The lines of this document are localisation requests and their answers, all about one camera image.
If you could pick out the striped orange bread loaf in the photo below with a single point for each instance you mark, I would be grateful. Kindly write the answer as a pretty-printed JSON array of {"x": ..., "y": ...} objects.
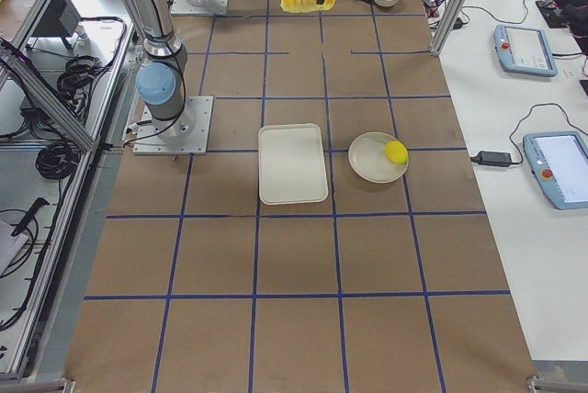
[{"x": 305, "y": 6}]

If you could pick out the cream round plate with lemon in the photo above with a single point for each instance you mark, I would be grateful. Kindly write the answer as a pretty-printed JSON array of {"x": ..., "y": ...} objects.
[{"x": 367, "y": 157}]

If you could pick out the yellow lemon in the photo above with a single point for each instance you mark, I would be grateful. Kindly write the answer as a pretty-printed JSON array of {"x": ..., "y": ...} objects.
[{"x": 396, "y": 152}]

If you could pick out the cream rectangular tray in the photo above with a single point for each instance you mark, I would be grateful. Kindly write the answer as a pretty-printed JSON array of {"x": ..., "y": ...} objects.
[{"x": 291, "y": 165}]

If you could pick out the blue teach pendant far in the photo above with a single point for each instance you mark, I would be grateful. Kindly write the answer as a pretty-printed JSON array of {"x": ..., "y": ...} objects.
[{"x": 524, "y": 50}]

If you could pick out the blue teach pendant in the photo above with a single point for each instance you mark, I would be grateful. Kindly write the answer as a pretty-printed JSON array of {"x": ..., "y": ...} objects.
[
  {"x": 558, "y": 161},
  {"x": 524, "y": 50}
]

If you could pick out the black power adapter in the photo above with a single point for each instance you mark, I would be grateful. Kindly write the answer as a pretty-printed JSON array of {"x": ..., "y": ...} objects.
[{"x": 494, "y": 159}]

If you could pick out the blue teach pendant near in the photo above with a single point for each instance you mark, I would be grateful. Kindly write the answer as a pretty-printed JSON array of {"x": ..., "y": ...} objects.
[{"x": 558, "y": 161}]

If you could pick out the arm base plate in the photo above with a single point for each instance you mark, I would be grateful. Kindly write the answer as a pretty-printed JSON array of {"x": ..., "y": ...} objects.
[
  {"x": 189, "y": 135},
  {"x": 199, "y": 8}
]

